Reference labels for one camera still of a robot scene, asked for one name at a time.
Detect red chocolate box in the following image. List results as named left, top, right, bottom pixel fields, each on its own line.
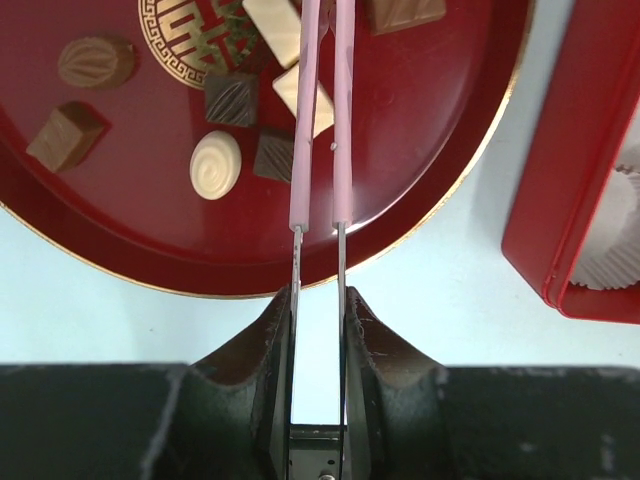
left=502, top=1, right=639, bottom=324

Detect pink metal tongs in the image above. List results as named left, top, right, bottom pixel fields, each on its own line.
left=289, top=1, right=355, bottom=479

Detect dark square ridged chocolate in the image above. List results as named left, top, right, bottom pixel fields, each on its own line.
left=253, top=127, right=294, bottom=184
left=204, top=72, right=259, bottom=127

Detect white bar chocolate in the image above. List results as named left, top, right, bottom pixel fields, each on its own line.
left=242, top=0, right=301, bottom=69
left=272, top=63, right=335, bottom=138

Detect milk leaf shaped chocolate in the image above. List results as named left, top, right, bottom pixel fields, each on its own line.
left=57, top=36, right=136, bottom=90

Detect round red plate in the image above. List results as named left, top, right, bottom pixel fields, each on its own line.
left=1, top=1, right=534, bottom=298

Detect white round swirl chocolate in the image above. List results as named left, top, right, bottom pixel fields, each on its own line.
left=189, top=130, right=242, bottom=200

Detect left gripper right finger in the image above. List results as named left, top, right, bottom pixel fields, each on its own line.
left=345, top=287, right=445, bottom=479

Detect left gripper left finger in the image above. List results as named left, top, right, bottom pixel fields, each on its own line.
left=194, top=286, right=293, bottom=479

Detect white paper cup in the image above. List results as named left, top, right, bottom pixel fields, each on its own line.
left=570, top=170, right=639, bottom=290

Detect milk marbled bar chocolate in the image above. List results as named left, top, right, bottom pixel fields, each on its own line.
left=366, top=0, right=447, bottom=35
left=26, top=101, right=107, bottom=173

